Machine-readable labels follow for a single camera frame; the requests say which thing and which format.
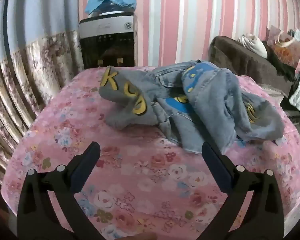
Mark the pink gift bag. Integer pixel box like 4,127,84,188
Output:
266,25,300,68

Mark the white bundled cloth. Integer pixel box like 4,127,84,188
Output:
238,33,268,58

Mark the brown blanket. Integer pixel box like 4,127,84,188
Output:
209,35,294,98

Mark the black cloth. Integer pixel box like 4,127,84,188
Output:
262,41,297,81

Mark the black and silver appliance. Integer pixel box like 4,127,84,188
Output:
79,11,138,69

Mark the pink floral bed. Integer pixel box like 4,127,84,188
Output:
1,66,300,240

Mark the floral curtain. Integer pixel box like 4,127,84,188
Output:
0,0,86,205

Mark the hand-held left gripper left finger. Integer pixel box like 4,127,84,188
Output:
16,141,108,240

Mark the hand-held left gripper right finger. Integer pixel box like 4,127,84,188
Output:
201,142,287,240

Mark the grey-blue denim jacket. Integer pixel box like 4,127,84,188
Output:
98,59,285,154

